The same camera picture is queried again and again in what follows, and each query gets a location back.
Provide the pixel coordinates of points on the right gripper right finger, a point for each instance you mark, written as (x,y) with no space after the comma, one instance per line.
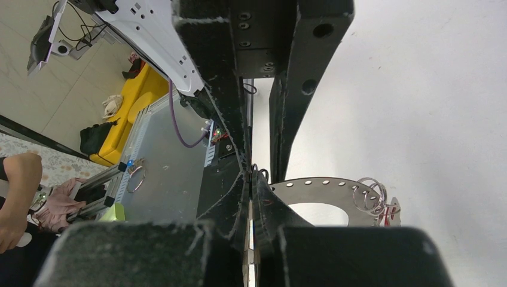
(270,216)

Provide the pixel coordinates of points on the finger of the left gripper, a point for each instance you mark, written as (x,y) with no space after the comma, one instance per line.
(315,30)
(205,28)

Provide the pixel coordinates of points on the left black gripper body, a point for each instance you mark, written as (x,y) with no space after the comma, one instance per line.
(263,32)

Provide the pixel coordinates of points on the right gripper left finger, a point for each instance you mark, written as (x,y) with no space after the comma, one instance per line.
(226,236)

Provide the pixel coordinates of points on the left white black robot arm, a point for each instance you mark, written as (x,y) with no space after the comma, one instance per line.
(147,26)

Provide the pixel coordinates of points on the person forearm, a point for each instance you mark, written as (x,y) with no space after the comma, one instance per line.
(24,173)

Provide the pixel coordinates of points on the black bag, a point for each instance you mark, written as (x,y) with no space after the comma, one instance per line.
(92,138)

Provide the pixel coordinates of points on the pink cloth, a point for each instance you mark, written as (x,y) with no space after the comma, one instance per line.
(52,205)

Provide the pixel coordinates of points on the left white cable duct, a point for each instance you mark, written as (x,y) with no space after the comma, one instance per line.
(210,148)

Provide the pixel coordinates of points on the aluminium frame rail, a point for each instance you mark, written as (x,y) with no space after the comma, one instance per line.
(140,144)

